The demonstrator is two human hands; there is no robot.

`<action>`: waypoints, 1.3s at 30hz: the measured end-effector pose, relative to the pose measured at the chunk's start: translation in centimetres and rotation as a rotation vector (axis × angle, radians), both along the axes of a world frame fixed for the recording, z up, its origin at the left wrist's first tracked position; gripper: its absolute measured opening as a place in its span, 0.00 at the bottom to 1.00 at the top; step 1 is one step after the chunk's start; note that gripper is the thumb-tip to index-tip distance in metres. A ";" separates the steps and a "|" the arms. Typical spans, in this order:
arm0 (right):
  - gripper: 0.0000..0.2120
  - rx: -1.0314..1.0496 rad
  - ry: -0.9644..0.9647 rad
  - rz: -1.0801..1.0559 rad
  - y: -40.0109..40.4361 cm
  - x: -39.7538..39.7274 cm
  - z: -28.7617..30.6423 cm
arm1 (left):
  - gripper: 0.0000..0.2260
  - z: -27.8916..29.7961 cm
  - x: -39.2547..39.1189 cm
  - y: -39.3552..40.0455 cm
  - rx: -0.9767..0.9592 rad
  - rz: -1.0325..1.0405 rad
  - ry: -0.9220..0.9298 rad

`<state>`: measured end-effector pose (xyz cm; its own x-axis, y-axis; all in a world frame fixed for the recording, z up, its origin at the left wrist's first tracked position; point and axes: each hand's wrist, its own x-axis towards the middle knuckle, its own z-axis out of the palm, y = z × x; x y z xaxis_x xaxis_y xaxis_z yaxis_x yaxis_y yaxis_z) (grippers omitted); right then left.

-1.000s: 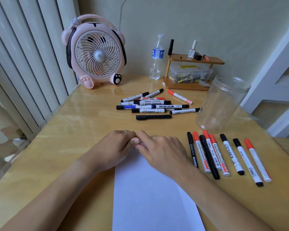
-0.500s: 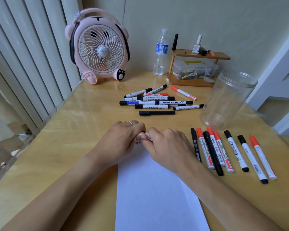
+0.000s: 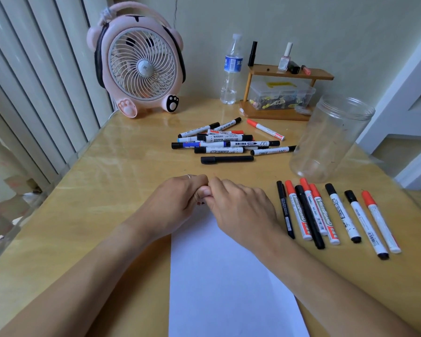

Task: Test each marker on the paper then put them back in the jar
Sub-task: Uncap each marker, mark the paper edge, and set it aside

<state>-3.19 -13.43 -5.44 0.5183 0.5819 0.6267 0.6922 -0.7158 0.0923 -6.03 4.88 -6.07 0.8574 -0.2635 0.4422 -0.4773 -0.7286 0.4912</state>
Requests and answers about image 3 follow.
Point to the person's left hand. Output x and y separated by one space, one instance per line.
168 203

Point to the person's right hand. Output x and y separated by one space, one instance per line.
242 214

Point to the person's right fingers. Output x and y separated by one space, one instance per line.
219 189

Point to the person's left fingers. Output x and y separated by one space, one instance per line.
200 187

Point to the person's left forearm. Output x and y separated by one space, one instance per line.
80 280

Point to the person's right forearm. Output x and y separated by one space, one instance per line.
322 287

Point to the pile of whiteboard markers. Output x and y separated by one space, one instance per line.
224 138

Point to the white paper sheet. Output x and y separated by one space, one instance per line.
214 280

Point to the row of whiteboard markers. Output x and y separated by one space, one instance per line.
322 214

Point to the clear box of clips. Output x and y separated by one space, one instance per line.
280 94

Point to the clear plastic water bottle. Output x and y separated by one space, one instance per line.
231 73

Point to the clear plastic jar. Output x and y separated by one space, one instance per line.
326 140

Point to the brown wooden desk shelf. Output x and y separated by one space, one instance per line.
287 74

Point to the pink animal-shaped desk fan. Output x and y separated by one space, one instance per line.
140 66

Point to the small black bottle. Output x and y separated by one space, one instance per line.
294 68

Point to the pale nail polish bottle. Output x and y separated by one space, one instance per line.
285 61

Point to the white vertical blinds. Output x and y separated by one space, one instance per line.
38 84

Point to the white wooden frame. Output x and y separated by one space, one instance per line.
400 101

